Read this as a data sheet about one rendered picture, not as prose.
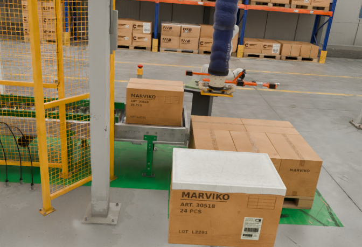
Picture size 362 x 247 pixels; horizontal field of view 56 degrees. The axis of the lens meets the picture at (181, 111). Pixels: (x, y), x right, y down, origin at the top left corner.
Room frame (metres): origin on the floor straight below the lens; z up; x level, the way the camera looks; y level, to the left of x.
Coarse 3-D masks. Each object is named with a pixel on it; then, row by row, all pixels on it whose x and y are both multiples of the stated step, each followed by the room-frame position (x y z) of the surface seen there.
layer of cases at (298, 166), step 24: (192, 120) 3.63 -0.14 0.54; (216, 120) 3.70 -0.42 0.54; (240, 120) 3.76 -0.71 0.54; (264, 120) 3.83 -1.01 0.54; (192, 144) 3.24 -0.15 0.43; (216, 144) 3.04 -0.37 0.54; (240, 144) 3.08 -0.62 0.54; (264, 144) 3.13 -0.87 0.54; (288, 144) 3.18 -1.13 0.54; (288, 168) 2.85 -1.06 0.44; (312, 168) 2.86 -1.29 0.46; (288, 192) 2.85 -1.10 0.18; (312, 192) 2.86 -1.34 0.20
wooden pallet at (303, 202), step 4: (188, 148) 3.71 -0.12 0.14; (288, 196) 2.85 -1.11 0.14; (292, 196) 2.85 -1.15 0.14; (296, 196) 2.85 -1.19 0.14; (300, 196) 2.86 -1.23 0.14; (304, 196) 2.86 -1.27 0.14; (296, 200) 2.90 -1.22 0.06; (300, 200) 2.86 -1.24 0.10; (304, 200) 2.86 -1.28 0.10; (308, 200) 2.86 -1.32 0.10; (312, 200) 2.86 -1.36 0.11; (284, 204) 2.88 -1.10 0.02; (288, 204) 2.88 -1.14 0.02; (292, 204) 2.89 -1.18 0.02; (296, 204) 2.88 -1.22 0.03; (300, 204) 2.86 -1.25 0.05; (304, 204) 2.86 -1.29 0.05; (308, 204) 2.86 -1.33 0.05; (296, 208) 2.86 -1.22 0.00; (300, 208) 2.86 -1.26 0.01; (304, 208) 2.86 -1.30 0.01; (308, 208) 2.86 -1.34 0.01
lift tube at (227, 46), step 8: (224, 0) 3.50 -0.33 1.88; (216, 24) 3.54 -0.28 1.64; (216, 32) 3.53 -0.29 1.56; (224, 32) 3.49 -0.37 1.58; (232, 32) 3.54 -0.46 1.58; (216, 40) 3.53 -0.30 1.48; (224, 40) 3.50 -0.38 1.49; (216, 48) 3.52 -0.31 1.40; (224, 48) 3.49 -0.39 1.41; (216, 56) 3.51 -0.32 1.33; (224, 56) 3.50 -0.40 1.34; (216, 64) 3.50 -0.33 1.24; (224, 64) 3.50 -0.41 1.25; (208, 72) 3.57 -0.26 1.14
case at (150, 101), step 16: (144, 80) 3.71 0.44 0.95; (160, 80) 3.77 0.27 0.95; (128, 96) 3.38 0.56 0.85; (144, 96) 3.38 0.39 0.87; (160, 96) 3.39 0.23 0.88; (176, 96) 3.40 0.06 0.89; (128, 112) 3.38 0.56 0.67; (144, 112) 3.39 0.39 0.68; (160, 112) 3.39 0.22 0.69; (176, 112) 3.40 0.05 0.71
